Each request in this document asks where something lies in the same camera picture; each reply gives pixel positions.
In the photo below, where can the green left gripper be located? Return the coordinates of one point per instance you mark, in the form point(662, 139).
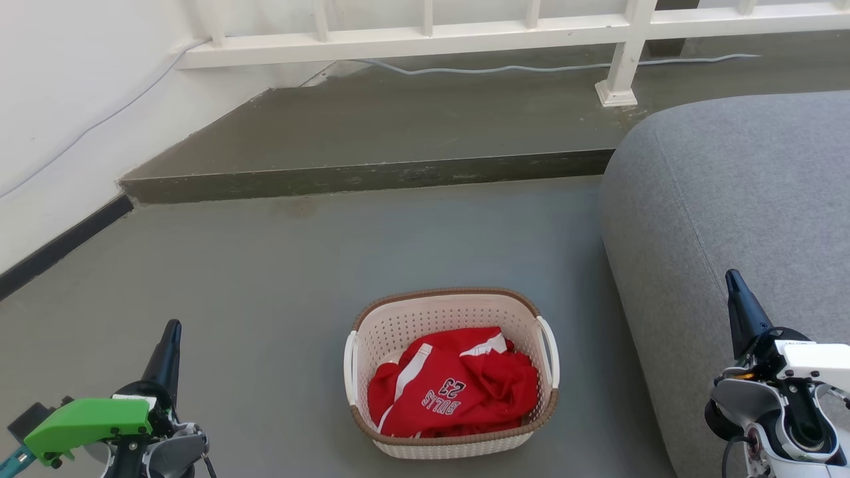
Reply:
point(86, 421)

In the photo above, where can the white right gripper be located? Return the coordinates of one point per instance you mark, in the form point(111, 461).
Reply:
point(817, 362)

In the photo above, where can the cream perforated laundry basket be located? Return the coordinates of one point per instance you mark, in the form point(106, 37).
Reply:
point(451, 309)

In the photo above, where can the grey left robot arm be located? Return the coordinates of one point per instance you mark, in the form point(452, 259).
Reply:
point(172, 455)

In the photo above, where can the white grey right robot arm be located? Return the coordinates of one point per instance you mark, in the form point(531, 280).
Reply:
point(777, 431)

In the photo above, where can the grey fabric sofa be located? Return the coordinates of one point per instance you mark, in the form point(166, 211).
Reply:
point(730, 199)

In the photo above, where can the black baseboard strip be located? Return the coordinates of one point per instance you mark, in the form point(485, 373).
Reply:
point(66, 244)

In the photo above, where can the teal plastic connector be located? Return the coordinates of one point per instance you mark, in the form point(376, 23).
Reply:
point(13, 459)

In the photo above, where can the red Bulls jersey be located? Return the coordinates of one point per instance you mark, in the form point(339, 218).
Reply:
point(465, 382)

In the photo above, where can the white wooden railing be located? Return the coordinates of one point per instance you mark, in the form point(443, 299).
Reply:
point(398, 45)

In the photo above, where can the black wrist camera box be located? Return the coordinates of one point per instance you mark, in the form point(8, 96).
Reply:
point(33, 415)

